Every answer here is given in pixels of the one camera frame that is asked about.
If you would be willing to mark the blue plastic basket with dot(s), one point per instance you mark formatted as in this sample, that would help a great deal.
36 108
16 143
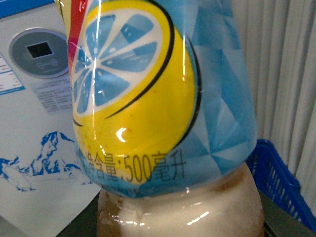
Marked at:
275 181

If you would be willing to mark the white vertical blinds curtain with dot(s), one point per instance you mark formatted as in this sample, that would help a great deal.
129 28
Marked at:
279 41

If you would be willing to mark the lemon drink bottle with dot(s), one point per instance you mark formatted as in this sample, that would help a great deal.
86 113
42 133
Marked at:
163 117

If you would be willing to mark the white blue chest freezer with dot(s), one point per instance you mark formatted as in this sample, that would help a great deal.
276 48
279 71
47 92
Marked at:
43 190

